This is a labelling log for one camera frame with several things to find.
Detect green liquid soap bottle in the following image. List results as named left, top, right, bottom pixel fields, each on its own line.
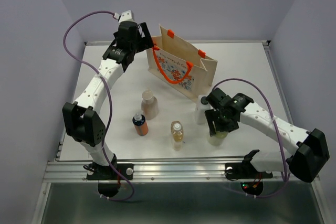
left=207, top=128, right=228, bottom=146

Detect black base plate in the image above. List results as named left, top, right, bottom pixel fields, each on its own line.
left=83, top=163, right=134, bottom=201
left=225, top=162, right=273, bottom=196

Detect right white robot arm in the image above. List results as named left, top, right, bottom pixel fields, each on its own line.
left=205, top=88, right=330, bottom=183

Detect aluminium frame rail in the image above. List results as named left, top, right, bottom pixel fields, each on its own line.
left=33, top=52, right=333, bottom=223

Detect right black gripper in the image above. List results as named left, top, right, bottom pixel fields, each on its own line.
left=205, top=108, right=239, bottom=135

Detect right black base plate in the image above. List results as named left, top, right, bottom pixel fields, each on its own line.
left=225, top=162, right=273, bottom=196

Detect cream canvas bag orange handles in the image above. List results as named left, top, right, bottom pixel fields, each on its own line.
left=146, top=26, right=218, bottom=102

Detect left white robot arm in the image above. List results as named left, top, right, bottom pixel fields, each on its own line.
left=62, top=20, right=154, bottom=179

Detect white bottle black cap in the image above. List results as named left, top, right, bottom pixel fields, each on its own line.
left=194, top=95, right=211, bottom=125

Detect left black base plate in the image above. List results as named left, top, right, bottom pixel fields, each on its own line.
left=83, top=163, right=134, bottom=201

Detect orange bottle blue cap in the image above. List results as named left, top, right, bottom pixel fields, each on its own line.
left=132, top=113, right=149, bottom=136

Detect peach conical squeeze bottle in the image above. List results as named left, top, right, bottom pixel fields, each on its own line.
left=141, top=89, right=159, bottom=120

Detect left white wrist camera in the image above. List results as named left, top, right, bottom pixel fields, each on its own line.
left=113, top=10, right=134, bottom=23

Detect clear amber liquid bottle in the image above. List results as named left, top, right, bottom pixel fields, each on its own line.
left=171, top=121, right=184, bottom=151

